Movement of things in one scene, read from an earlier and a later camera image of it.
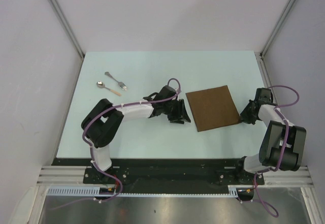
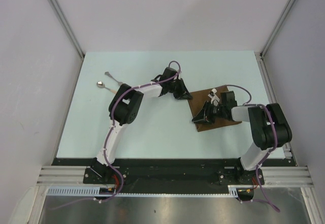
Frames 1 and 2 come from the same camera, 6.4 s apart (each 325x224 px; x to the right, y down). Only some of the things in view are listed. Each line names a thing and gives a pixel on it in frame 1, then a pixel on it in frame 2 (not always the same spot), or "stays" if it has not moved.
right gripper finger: x=245 y=115 -> x=200 y=117
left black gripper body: x=171 y=107 -> x=174 y=88
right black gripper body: x=253 y=118 -> x=213 y=112
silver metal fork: x=123 y=87 stays
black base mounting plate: x=165 y=172 stays
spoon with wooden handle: x=101 y=85 stays
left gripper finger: x=183 y=114 -> x=185 y=93
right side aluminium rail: x=260 y=60 stays
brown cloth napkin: x=213 y=107 stays
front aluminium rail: x=73 y=176 stays
